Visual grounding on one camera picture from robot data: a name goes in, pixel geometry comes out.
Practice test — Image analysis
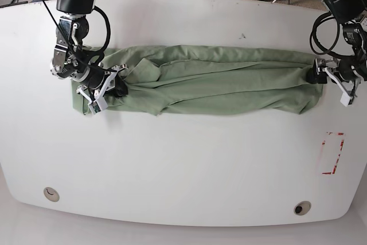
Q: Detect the green polo shirt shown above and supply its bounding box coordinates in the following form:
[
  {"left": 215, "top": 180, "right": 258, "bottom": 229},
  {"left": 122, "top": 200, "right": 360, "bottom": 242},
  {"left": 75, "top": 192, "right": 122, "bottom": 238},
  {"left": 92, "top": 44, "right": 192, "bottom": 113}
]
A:
[{"left": 71, "top": 44, "right": 325, "bottom": 117}]

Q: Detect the table cable grommet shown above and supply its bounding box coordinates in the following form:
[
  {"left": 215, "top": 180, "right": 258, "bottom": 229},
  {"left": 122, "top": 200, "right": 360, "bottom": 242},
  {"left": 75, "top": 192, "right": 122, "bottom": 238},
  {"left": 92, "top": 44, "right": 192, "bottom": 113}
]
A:
[
  {"left": 294, "top": 201, "right": 311, "bottom": 216},
  {"left": 44, "top": 187, "right": 60, "bottom": 203}
]

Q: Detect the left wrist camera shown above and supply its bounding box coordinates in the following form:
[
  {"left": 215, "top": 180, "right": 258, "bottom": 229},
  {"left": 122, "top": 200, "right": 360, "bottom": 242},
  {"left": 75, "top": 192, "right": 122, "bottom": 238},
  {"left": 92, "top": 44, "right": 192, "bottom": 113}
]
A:
[{"left": 340, "top": 91, "right": 354, "bottom": 107}]

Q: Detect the red tape rectangle marking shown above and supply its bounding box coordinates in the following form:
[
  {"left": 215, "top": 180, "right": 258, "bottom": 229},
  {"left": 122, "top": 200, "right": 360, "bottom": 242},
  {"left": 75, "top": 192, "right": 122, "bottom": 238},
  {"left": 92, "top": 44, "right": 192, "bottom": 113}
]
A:
[{"left": 318, "top": 132, "right": 345, "bottom": 175}]

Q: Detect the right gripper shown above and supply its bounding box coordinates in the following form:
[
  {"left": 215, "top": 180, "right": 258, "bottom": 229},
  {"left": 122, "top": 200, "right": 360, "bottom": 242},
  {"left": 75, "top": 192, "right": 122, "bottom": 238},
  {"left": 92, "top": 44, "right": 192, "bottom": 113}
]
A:
[{"left": 76, "top": 64, "right": 128, "bottom": 103}]

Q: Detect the right table cable grommet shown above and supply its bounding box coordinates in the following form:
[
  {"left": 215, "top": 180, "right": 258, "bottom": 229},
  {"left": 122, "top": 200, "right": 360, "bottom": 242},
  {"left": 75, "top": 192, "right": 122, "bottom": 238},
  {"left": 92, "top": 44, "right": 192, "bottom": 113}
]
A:
[{"left": 294, "top": 201, "right": 311, "bottom": 216}]

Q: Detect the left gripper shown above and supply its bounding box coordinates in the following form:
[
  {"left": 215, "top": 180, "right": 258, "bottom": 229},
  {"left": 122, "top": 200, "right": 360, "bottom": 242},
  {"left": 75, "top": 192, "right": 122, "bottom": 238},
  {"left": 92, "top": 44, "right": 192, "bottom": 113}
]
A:
[{"left": 306, "top": 58, "right": 366, "bottom": 97}]

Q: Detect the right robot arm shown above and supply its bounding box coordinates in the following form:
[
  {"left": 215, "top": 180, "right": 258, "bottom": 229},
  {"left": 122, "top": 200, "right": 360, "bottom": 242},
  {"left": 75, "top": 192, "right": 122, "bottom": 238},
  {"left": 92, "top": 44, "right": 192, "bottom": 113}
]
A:
[{"left": 50, "top": 0, "right": 128, "bottom": 112}]

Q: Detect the left table cable grommet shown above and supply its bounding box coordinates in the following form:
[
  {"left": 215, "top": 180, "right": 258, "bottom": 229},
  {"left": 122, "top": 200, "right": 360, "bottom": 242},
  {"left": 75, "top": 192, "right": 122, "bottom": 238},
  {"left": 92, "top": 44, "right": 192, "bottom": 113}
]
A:
[{"left": 44, "top": 187, "right": 60, "bottom": 203}]

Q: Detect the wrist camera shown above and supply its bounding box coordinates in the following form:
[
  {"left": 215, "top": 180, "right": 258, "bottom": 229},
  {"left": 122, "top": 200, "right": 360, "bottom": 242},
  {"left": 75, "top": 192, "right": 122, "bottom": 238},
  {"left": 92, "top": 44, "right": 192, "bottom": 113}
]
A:
[
  {"left": 340, "top": 91, "right": 354, "bottom": 107},
  {"left": 88, "top": 98, "right": 108, "bottom": 115}
]

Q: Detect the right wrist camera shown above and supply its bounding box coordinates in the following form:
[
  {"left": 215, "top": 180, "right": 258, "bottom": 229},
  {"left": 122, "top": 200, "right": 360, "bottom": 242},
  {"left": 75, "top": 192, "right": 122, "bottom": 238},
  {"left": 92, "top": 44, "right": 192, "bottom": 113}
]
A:
[{"left": 88, "top": 98, "right": 108, "bottom": 115}]

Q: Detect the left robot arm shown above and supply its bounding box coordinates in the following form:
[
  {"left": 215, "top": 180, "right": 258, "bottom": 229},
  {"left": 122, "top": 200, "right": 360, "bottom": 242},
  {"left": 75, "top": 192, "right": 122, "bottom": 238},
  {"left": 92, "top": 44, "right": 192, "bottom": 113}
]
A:
[{"left": 307, "top": 0, "right": 366, "bottom": 106}]

